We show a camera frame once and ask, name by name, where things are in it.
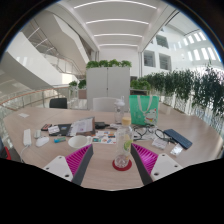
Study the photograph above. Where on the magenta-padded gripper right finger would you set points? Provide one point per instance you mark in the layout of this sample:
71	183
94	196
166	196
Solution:
147	160

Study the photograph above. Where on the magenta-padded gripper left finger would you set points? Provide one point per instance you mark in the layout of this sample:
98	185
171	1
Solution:
77	160

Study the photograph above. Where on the clear lime-label drink bottle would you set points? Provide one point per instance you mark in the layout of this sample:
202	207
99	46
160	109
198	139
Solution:
123	143

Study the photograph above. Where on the clear white-lidded water bottle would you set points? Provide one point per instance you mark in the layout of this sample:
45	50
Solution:
119	111

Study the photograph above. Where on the white printed card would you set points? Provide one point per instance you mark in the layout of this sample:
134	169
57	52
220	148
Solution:
160	143

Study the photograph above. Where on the small blue marker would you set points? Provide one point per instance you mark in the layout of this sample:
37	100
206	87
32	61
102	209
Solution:
60	139

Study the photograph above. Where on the flat round red coaster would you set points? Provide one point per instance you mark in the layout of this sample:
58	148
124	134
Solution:
121	168

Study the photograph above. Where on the clear plastic packet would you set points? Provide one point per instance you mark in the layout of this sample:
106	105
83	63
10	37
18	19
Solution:
176	150

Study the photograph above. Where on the black notebook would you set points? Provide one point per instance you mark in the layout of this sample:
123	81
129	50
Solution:
65	129

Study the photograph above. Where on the open printed booklet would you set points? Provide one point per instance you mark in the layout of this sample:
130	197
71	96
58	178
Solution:
82	126

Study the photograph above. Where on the colourful sticker sheet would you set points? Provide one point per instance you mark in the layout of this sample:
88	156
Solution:
105	137

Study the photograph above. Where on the black power adapter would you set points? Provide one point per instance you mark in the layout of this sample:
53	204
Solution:
100	125

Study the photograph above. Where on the red and black phone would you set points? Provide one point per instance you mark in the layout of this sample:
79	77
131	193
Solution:
46	127

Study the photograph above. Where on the green tote bag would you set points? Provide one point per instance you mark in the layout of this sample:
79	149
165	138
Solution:
136	111

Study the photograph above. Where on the white power strip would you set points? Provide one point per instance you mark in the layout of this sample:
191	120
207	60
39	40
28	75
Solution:
27	137

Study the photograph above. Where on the black office chair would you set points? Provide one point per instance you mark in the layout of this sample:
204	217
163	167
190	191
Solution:
58	103

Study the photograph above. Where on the white chair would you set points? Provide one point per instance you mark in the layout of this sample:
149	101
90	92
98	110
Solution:
104	105

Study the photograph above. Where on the brown planter with shrubs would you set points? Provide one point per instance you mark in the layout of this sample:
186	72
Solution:
81	90

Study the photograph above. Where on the white cabinet topped with plants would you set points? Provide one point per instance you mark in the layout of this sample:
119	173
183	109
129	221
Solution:
100	83

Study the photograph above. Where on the row of green potted trees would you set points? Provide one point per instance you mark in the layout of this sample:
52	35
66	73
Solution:
200	90

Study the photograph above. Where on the long ceiling light strips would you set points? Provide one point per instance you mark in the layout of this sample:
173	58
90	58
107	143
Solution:
116	20

